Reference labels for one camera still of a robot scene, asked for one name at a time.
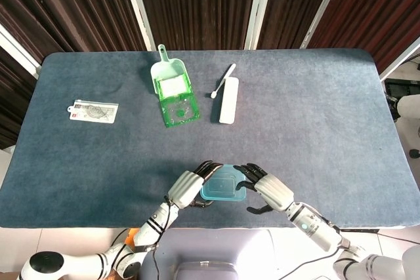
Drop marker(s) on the white pad in case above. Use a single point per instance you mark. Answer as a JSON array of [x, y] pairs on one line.
[[173, 86]]

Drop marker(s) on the black equipment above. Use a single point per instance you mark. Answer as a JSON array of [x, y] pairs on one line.
[[392, 88]]

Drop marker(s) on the white rectangular case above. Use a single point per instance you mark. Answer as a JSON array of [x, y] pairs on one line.
[[229, 103]]

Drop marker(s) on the black plug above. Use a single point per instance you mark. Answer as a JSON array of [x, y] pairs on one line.
[[414, 153]]

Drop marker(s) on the mint green plastic dustpan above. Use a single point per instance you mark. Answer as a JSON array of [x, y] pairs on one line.
[[167, 68]]

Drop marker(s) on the white frame post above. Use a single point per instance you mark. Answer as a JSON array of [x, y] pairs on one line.
[[19, 52], [400, 60], [138, 8], [259, 4], [323, 4]]

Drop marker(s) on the white rounded object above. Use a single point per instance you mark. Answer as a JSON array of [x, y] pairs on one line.
[[408, 106]]

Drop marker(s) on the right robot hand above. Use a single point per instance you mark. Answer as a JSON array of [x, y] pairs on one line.
[[275, 193]]

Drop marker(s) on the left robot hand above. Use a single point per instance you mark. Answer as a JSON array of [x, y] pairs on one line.
[[183, 191]]

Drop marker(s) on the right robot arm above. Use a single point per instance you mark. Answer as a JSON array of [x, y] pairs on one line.
[[311, 227]]

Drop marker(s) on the blue felt table cover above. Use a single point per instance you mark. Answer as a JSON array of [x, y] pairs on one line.
[[295, 129]]

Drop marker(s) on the orange handheld device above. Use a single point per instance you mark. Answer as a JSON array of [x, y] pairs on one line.
[[132, 235]]

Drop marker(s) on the white small spoon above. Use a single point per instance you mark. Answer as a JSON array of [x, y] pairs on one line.
[[232, 67]]

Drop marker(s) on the ruler set in clear bag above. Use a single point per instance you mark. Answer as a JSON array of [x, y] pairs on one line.
[[95, 112]]

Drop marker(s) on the green transparent plastic case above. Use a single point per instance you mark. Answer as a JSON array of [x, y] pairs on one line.
[[178, 114]]

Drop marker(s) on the brown pleated curtain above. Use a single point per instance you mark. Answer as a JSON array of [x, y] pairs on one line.
[[203, 4]]

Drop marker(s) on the grey robot torso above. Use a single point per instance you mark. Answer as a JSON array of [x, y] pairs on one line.
[[213, 247]]

